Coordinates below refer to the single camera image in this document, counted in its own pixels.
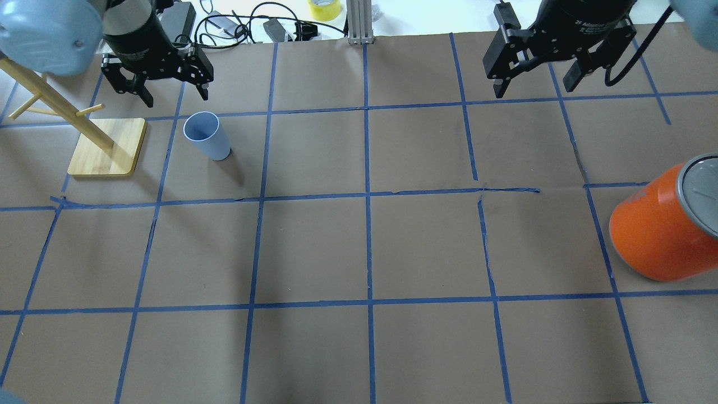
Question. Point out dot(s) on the light blue plastic cup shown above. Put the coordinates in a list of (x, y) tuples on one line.
[(204, 130)]

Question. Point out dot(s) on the orange can with grey lid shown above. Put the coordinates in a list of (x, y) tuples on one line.
[(667, 230)]

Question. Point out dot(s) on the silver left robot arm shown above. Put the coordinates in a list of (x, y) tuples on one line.
[(147, 40)]

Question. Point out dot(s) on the black power adapter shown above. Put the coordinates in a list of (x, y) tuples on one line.
[(177, 22)]

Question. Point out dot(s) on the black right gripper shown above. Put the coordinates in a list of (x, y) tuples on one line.
[(583, 19)]

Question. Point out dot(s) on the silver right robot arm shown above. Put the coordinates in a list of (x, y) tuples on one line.
[(701, 18)]

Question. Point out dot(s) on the bamboo cup stand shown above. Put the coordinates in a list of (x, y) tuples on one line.
[(106, 147)]

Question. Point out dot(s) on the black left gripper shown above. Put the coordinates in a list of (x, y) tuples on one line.
[(136, 35)]

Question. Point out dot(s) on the yellow tape roll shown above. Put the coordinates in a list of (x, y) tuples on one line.
[(324, 10)]

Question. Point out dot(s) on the aluminium frame post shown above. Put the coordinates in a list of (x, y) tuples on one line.
[(359, 22)]

